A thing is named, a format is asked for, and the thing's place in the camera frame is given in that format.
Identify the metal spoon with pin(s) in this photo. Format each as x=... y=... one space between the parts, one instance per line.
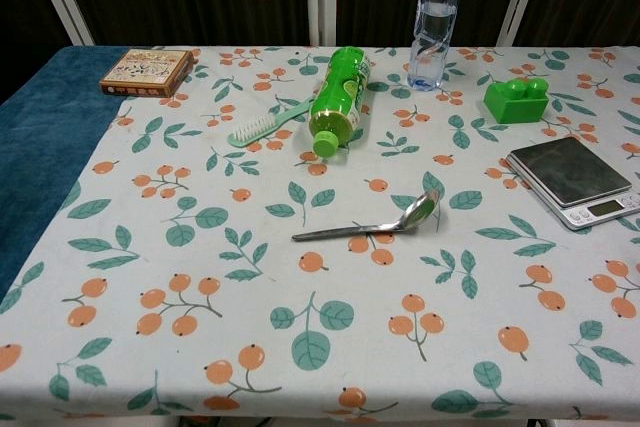
x=410 y=217

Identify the digital kitchen scale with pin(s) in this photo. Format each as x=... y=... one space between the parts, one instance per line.
x=567 y=172

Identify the fruit print tablecloth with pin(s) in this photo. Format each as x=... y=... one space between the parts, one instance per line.
x=320 y=267

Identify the green toothbrush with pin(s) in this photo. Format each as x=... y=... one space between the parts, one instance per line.
x=260 y=124

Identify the green tea bottle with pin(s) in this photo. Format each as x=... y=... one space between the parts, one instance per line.
x=340 y=97

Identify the clear water bottle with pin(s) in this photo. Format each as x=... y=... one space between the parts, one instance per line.
x=433 y=32

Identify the brown card box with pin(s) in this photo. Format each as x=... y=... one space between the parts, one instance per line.
x=147 y=72

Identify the green building block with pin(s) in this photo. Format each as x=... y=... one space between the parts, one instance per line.
x=515 y=104

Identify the blue towel cloth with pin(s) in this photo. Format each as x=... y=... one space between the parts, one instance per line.
x=45 y=142

